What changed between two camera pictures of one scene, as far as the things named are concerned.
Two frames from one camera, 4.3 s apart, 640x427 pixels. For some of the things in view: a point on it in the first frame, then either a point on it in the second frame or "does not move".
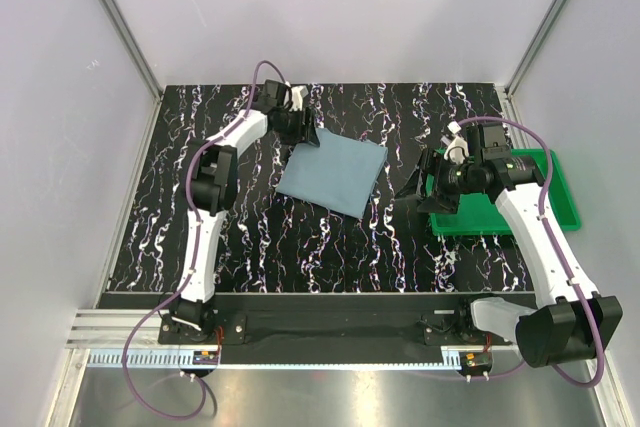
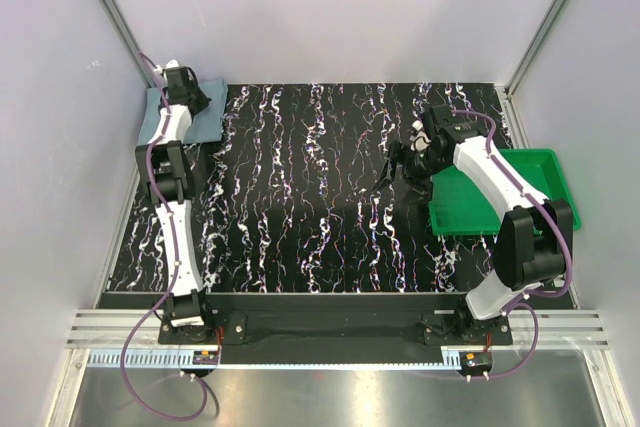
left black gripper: [303, 133] to [203, 102]
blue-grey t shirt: [339, 174] to [208, 125]
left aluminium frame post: [116, 20] does not move
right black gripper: [439, 201] to [420, 191]
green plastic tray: [480, 214] does not move
